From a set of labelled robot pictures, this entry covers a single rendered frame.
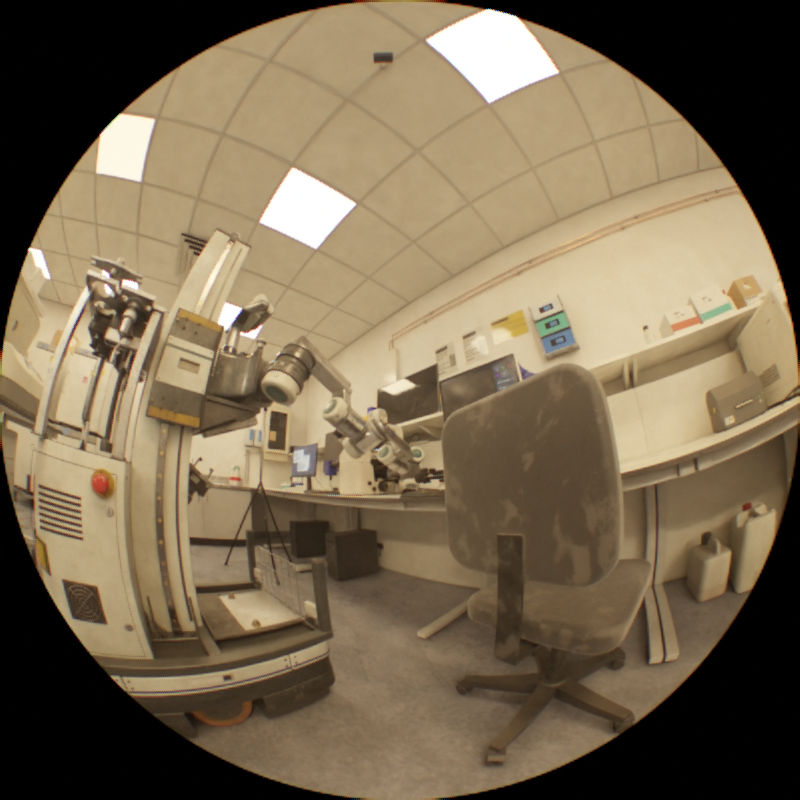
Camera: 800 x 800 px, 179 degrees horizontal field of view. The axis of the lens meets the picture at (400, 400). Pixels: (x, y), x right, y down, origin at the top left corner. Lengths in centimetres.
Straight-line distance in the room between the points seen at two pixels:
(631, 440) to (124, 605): 200
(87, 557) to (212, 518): 267
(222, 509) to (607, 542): 323
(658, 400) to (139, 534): 216
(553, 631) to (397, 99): 227
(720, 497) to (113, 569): 225
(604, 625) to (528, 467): 36
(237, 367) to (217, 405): 14
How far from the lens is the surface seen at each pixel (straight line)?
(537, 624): 61
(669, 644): 123
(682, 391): 170
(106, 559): 69
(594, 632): 56
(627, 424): 160
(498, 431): 50
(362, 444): 98
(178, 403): 79
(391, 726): 99
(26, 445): 396
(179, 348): 83
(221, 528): 329
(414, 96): 192
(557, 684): 94
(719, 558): 150
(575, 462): 42
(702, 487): 172
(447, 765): 90
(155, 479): 81
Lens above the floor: 80
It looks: 19 degrees up
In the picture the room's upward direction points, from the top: 3 degrees counter-clockwise
